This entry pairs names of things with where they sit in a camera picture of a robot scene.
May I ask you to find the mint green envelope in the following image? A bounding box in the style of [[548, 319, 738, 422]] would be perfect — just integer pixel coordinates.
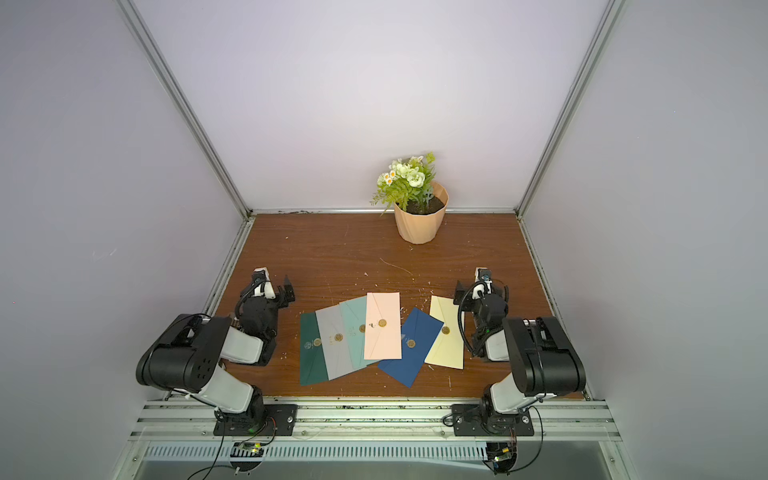
[[339, 296, 376, 371]]

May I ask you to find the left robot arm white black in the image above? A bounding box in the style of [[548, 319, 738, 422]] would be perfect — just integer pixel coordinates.
[[135, 267, 295, 436]]

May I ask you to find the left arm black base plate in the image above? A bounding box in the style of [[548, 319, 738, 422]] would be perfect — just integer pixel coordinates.
[[213, 404, 298, 437]]

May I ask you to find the pink envelope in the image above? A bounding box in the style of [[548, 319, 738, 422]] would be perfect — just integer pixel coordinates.
[[363, 293, 402, 361]]

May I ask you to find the navy blue envelope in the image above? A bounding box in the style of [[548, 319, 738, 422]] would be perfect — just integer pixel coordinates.
[[378, 308, 444, 388]]

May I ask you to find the aluminium rail frame front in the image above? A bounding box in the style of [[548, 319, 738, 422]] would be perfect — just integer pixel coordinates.
[[130, 396, 621, 442]]

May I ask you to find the cream yellow envelope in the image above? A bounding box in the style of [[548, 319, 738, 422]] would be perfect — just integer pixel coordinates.
[[425, 296, 464, 370]]

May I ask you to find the dark green envelope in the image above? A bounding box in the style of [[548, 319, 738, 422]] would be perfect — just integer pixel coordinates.
[[299, 312, 329, 386]]

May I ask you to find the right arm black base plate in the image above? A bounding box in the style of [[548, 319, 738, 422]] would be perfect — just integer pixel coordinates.
[[441, 403, 535, 437]]

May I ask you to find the grey envelope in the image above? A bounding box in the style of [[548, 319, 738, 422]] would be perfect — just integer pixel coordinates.
[[316, 305, 354, 380]]

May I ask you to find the artificial green flower plant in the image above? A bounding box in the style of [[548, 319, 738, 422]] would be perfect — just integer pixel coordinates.
[[371, 152, 436, 214]]

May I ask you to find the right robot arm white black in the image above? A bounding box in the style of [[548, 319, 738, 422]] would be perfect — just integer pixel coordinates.
[[453, 277, 586, 424]]

